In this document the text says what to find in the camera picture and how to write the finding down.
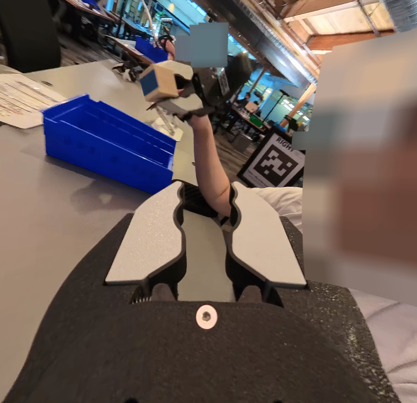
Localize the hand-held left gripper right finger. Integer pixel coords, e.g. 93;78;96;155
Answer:
225;181;307;289

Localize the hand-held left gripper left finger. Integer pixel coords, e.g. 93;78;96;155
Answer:
105;181;188;286

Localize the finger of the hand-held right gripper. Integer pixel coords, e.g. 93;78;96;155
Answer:
147;93;204;117
156;60;196;88

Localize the wooden cube with blue face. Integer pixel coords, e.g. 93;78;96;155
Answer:
139;64;180;103

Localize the blue plastic bin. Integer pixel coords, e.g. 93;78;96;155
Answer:
134;35;170;65
41;93;177;195

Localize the person's right forearm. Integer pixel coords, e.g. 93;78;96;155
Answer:
188;114;232;216

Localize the crumpled plastic wrapper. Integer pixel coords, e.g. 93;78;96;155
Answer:
112;62;143;83

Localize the wooden workbench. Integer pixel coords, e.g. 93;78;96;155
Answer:
106;34;170;67

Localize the dark mesh object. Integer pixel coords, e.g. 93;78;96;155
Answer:
184;184;232;218

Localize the black framed marker sign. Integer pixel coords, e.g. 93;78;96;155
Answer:
237;128;306;189

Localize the instruction sheet in plastic sleeve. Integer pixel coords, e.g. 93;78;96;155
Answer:
0;71;69;130

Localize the black chair back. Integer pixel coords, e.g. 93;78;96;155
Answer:
0;0;62;73

